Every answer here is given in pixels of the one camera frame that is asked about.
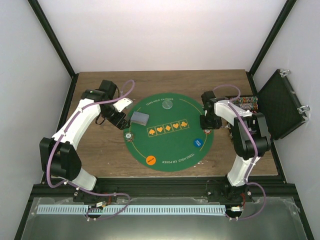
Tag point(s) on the light blue slotted cable duct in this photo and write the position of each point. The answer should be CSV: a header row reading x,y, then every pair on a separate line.
x,y
63,209

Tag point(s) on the chip row in case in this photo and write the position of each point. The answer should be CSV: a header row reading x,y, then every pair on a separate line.
x,y
250,106
246,100

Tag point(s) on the round green poker mat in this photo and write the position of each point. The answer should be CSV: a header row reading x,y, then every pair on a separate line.
x,y
169,134

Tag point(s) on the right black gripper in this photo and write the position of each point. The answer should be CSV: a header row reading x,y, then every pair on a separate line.
x,y
204,126

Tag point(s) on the blue small blind button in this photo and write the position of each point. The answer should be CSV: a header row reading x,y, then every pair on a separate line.
x,y
198,143

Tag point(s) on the black poker set case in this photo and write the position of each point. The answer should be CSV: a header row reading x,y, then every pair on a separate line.
x,y
278,101

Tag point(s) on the orange big blind button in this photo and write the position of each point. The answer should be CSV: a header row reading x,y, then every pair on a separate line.
x,y
150,160

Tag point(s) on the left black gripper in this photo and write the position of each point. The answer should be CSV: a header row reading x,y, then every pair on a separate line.
x,y
120,125

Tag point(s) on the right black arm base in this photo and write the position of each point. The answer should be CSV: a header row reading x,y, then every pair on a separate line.
x,y
225,193

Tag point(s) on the stack of poker chips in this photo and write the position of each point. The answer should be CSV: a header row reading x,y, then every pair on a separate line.
x,y
128,136

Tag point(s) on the black aluminium frame rail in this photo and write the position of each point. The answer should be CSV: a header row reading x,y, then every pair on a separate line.
x,y
272,186

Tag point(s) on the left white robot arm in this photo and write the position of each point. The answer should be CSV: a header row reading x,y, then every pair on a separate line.
x,y
58,154

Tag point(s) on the blue playing card deck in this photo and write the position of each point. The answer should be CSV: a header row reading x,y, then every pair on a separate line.
x,y
139,118

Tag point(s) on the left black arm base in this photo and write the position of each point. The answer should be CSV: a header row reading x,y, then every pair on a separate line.
x,y
81,196

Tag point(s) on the clear dealer button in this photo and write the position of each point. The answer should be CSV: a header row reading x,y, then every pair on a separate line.
x,y
167,104

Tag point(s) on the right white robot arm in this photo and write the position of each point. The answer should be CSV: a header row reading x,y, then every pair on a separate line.
x,y
249,131

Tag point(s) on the top chip row in case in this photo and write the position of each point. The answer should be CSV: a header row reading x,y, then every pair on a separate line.
x,y
246,100

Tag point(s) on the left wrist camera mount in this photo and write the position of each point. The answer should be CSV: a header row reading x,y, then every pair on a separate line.
x,y
122,104

